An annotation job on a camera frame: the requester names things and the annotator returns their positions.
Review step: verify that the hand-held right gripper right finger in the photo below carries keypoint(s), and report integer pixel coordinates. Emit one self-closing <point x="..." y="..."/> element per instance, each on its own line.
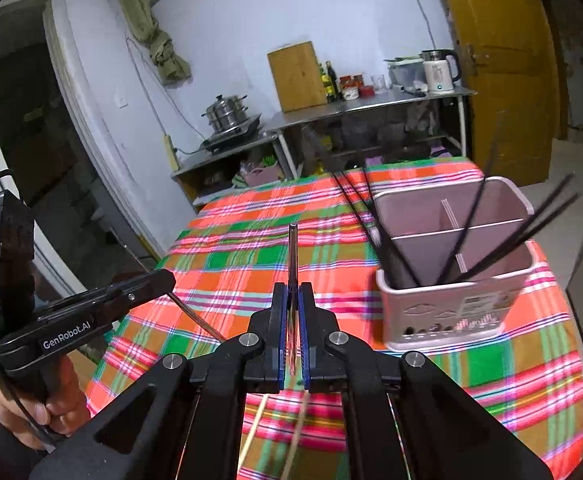
<point x="305" y="320"/>

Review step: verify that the small red jar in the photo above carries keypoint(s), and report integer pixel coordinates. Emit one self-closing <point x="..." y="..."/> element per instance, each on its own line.
<point x="359" y="81"/>

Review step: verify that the person's left hand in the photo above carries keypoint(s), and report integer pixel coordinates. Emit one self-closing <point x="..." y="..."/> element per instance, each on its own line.
<point x="66" y="410"/>

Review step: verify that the white door frame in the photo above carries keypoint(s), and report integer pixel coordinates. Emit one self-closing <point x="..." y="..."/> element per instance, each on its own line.
<point x="96" y="110"/>

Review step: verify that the dark oil bottle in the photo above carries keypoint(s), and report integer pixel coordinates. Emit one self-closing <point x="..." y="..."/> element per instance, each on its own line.
<point x="322" y="85"/>
<point x="331" y="82"/>

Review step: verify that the red lidded jar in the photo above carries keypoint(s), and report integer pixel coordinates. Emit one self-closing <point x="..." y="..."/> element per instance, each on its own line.
<point x="349" y="91"/>

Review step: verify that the steel kitchen counter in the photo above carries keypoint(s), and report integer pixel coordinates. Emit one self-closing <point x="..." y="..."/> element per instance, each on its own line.
<point x="351" y="107"/>

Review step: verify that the grey lidded container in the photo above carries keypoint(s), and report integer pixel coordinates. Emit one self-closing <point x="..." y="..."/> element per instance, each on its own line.
<point x="404" y="75"/>

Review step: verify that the plaid tablecloth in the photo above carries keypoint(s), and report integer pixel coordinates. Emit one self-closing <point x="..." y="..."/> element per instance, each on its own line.
<point x="246" y="260"/>

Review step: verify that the yellow wooden door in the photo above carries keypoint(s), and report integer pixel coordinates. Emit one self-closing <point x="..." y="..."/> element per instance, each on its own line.
<point x="506" y="60"/>

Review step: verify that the clear glass cup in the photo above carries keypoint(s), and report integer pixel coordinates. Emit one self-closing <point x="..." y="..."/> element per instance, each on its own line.
<point x="378" y="84"/>

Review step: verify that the metal door latch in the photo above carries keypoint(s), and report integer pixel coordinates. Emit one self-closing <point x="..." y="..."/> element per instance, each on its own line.
<point x="471" y="55"/>

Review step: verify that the black induction cooker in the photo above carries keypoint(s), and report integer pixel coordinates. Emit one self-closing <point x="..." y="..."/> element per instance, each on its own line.
<point x="231" y="137"/>

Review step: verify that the green hanging cloth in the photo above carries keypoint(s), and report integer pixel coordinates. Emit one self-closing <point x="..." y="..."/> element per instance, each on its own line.
<point x="159" y="45"/>

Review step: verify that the wooden cutting board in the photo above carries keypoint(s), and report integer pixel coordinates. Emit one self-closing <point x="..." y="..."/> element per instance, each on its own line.
<point x="296" y="77"/>

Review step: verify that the steel steamer pot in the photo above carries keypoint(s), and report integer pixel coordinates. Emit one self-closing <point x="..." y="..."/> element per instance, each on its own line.
<point x="226" y="112"/>

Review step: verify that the grey metal chopstick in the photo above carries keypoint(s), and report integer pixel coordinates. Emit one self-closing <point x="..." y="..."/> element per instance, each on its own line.
<point x="293" y="260"/>
<point x="196" y="317"/>

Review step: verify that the bamboo chopstick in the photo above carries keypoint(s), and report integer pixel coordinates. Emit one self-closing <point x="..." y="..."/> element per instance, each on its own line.
<point x="256" y="425"/>
<point x="299" y="425"/>

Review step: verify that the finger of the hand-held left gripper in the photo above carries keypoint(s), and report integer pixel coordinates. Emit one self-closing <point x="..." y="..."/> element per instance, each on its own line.
<point x="136" y="287"/>

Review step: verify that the red round tin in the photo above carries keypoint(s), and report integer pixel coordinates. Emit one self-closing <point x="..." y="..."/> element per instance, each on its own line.
<point x="367" y="91"/>

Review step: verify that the white electric kettle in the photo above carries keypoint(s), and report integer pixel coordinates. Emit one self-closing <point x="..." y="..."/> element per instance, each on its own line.
<point x="439" y="75"/>

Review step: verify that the pink plastic basin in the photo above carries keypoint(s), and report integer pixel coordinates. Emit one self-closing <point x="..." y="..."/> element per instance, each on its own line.
<point x="261" y="176"/>

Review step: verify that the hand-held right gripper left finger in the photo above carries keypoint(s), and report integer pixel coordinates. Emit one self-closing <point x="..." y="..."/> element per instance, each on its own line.
<point x="282" y="320"/>

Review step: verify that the yellowed power strip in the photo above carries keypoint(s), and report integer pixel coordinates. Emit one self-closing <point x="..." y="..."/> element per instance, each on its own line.
<point x="171" y="152"/>

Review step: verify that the pink plastic utensil basket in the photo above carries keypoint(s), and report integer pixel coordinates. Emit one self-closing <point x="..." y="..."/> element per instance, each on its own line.
<point x="421" y="310"/>

